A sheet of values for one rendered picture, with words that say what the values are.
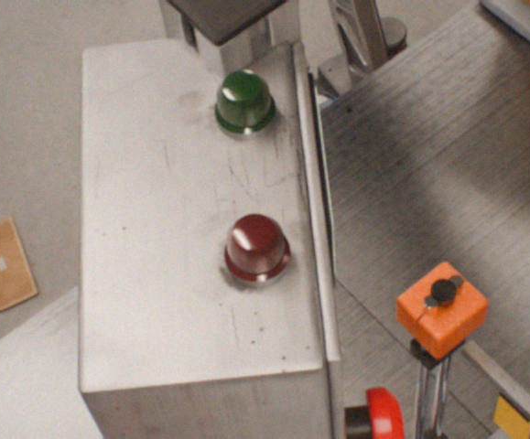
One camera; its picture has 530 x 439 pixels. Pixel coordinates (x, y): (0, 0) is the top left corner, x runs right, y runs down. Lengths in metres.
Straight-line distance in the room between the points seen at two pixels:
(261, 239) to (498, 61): 0.93
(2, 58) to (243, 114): 2.08
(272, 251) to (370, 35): 1.35
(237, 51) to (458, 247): 0.73
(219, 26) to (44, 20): 2.10
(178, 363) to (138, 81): 0.14
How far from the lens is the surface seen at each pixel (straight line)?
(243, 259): 0.44
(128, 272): 0.46
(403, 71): 1.34
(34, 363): 1.19
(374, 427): 0.57
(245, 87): 0.48
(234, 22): 0.50
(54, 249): 2.24
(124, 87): 0.52
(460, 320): 0.76
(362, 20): 1.77
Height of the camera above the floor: 1.87
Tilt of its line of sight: 58 degrees down
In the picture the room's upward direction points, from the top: 8 degrees counter-clockwise
